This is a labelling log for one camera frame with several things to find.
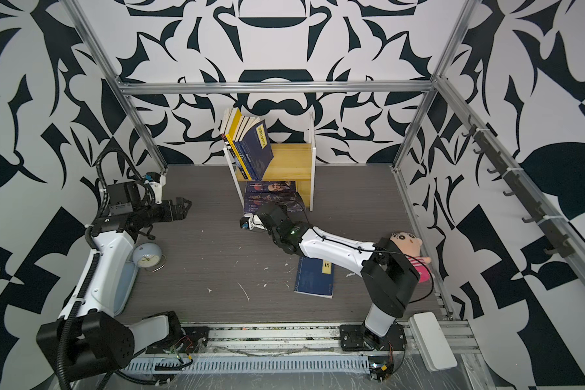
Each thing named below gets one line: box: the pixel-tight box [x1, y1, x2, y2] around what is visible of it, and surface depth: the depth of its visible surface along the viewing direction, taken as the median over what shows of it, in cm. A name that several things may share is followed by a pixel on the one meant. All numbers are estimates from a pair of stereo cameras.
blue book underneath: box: [294, 255, 335, 299], surface depth 87 cm
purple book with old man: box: [245, 180, 297, 194], surface depth 104 cm
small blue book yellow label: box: [239, 119, 272, 182], surface depth 86 cm
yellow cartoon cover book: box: [225, 108, 253, 181], surface depth 79 cm
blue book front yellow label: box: [232, 140, 258, 181], surface depth 81 cm
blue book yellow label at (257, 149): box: [240, 119, 274, 181], surface depth 86 cm
